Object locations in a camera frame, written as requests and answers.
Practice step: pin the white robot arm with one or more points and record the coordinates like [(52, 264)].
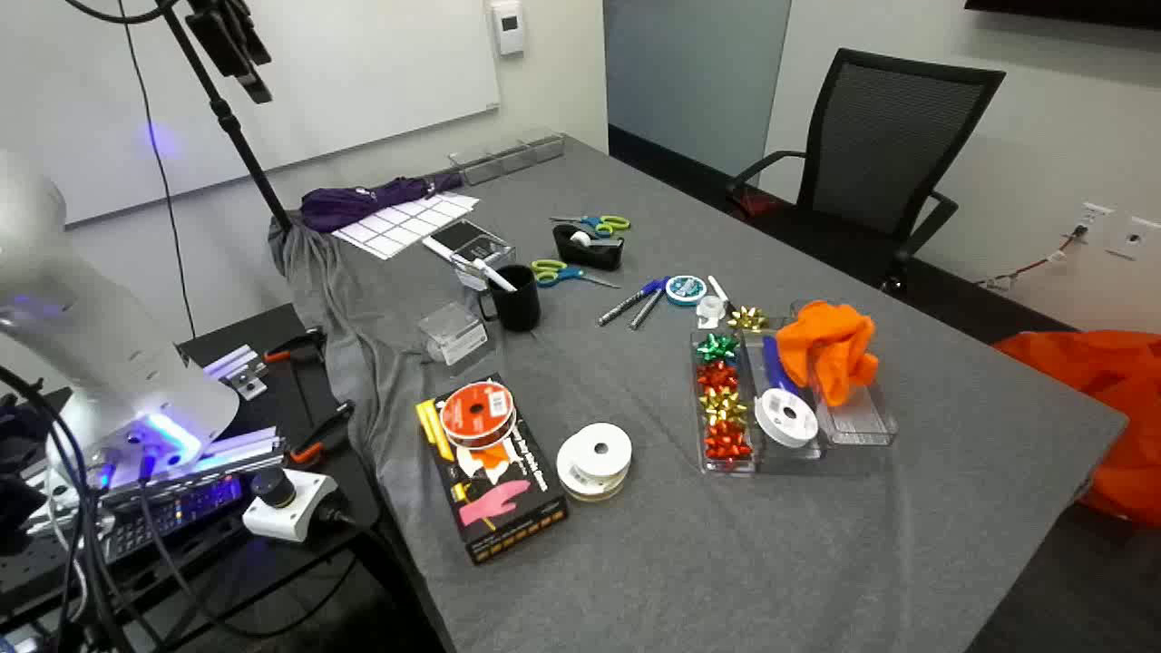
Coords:
[(131, 388)]

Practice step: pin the green blue scissors far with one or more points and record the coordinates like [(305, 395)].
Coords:
[(600, 223)]

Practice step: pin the green blue scissors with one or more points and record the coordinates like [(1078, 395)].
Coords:
[(551, 272), (600, 223)]

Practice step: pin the black mug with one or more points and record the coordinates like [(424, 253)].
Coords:
[(513, 303)]

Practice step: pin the green blue scissors near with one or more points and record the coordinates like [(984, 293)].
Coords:
[(551, 272)]

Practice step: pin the black tape dispenser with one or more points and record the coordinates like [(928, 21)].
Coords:
[(582, 247)]

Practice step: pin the blue white ribbon spool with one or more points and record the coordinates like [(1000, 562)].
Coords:
[(687, 289)]

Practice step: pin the cream ribbon spool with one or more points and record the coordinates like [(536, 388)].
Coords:
[(593, 460)]

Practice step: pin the orange ribbon spool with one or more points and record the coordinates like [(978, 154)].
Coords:
[(477, 411)]

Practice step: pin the black ink pad box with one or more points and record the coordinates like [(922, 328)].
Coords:
[(464, 244)]

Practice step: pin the clear tray of gift bows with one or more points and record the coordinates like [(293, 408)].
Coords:
[(723, 400)]

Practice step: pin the black craft package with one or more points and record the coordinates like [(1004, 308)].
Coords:
[(497, 494)]

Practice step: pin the clear organizer tray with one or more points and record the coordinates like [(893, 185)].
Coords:
[(508, 159)]

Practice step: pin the white label sheets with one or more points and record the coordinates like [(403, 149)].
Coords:
[(393, 228)]

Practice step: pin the white ribbon spool in tray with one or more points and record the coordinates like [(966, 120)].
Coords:
[(786, 418)]

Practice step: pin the orange cloth on table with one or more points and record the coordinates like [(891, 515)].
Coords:
[(827, 350)]

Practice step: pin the purple gloves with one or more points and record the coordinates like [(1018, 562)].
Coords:
[(335, 209)]

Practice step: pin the clear empty box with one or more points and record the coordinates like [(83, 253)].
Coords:
[(861, 420)]

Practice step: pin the white controller box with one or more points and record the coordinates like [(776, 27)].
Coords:
[(284, 501)]

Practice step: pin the black mesh office chair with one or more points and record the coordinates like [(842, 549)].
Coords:
[(865, 185)]

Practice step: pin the whiteboard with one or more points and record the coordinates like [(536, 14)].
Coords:
[(88, 107)]

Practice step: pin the orange fabric on floor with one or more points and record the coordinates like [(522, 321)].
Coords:
[(1117, 371)]

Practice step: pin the blue handled scissors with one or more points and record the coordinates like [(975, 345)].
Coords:
[(640, 303)]

